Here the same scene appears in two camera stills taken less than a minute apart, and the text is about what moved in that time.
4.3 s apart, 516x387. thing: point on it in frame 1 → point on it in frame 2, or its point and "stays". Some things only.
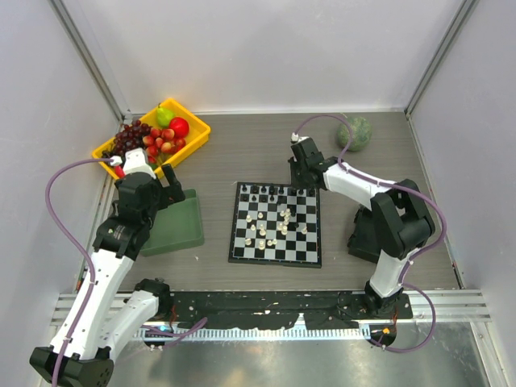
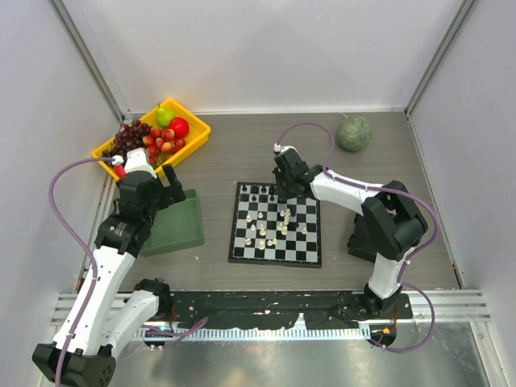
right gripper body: [298, 180] → [284, 185]
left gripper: [170, 193] stays
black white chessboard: [276, 225] stays
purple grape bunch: [131, 137] stays
